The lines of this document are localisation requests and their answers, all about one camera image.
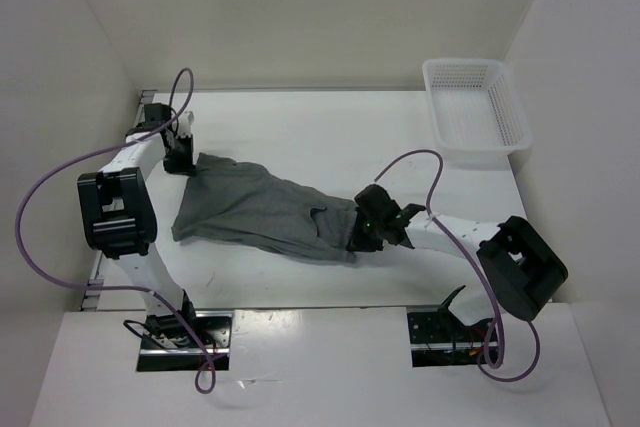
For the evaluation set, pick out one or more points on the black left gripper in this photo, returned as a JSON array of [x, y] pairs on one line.
[[186, 166]]

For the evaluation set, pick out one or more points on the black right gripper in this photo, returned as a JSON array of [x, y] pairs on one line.
[[359, 242]]

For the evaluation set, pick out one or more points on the grey shorts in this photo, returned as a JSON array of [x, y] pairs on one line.
[[243, 203]]

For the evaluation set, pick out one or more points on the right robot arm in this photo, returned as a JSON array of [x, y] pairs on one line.
[[522, 271]]

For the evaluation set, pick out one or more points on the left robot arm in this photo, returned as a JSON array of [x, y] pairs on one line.
[[119, 219]]

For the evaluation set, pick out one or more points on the white plastic basket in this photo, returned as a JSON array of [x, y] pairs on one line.
[[476, 111]]

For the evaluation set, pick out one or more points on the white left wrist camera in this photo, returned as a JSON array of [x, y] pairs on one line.
[[184, 124]]

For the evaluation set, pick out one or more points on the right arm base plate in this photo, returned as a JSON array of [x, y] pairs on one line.
[[437, 338]]

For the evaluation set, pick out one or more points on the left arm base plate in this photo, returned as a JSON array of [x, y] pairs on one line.
[[159, 353]]

